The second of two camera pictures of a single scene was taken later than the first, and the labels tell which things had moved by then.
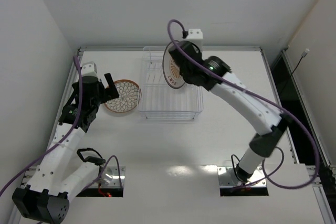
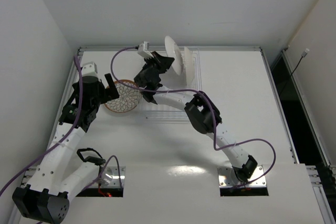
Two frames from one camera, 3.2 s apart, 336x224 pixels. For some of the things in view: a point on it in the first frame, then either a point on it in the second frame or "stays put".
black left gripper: (102, 93) stays put
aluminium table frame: (186, 135) stays put
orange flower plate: (129, 96) stays put
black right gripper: (181, 57) -> (159, 61)
